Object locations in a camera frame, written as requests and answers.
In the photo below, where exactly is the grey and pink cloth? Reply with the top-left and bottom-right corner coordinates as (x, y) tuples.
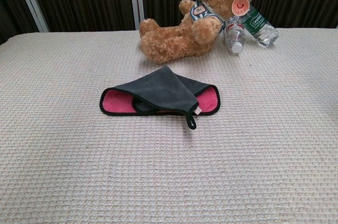
(99, 66), (220, 131)

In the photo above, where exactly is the brown teddy bear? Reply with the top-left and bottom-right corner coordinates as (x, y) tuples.
(139, 0), (259, 65)

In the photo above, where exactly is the red label water bottle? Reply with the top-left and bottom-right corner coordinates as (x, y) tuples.
(224, 15), (248, 54)

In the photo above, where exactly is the beige woven tablecloth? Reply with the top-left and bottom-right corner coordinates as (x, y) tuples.
(0, 27), (338, 224)

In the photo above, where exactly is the green label water bottle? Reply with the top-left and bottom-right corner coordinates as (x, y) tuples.
(241, 4), (279, 49)

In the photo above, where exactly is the round pink hang tag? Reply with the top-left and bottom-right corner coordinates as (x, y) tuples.
(231, 0), (250, 15)

